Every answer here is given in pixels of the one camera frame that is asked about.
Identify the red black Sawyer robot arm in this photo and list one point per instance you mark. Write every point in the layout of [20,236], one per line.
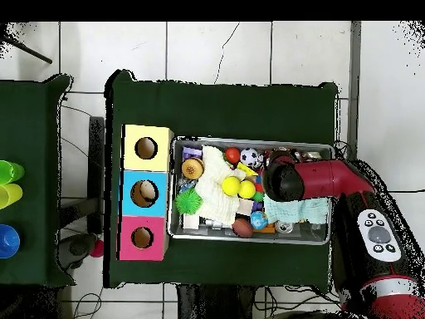
[325,179]

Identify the wooden box with three holes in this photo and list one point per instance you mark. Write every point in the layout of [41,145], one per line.
[159,206]

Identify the shallow silver mesh bin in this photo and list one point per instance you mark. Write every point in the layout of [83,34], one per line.
[298,234]

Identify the yellow smiley ball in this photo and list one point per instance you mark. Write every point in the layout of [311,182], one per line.
[230,186]

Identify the toy hamburger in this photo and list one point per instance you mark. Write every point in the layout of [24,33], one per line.
[192,168]

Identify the cream waffle cloth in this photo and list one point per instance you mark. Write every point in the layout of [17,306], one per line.
[212,199]

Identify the orange red ball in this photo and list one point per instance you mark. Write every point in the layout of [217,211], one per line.
[232,155]

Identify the green spiky rubber ball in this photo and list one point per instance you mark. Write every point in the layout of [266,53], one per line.
[188,201]

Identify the black white soccer ball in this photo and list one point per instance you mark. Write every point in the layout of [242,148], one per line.
[249,157]

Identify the brown toy football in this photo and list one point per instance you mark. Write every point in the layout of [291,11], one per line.
[242,227]

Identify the blue globe ball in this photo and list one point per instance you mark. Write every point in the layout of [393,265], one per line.
[259,220]

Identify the mint green waffle cloth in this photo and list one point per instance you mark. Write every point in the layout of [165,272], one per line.
[292,211]

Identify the small red floor ball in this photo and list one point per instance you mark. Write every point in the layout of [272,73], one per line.
[97,249]

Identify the dark grey rounded object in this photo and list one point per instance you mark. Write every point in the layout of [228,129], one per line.
[78,247]

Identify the dark green side table cloth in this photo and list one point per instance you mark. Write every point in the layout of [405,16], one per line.
[30,116]

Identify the yellow green plastic cup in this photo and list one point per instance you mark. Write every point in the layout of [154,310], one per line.
[11,194]

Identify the bright green plastic cup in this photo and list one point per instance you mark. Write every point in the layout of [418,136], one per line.
[8,171]

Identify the blue plastic cup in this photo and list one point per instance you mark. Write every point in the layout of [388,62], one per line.
[8,241]

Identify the black tripod leg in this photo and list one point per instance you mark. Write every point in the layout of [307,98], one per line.
[33,54]

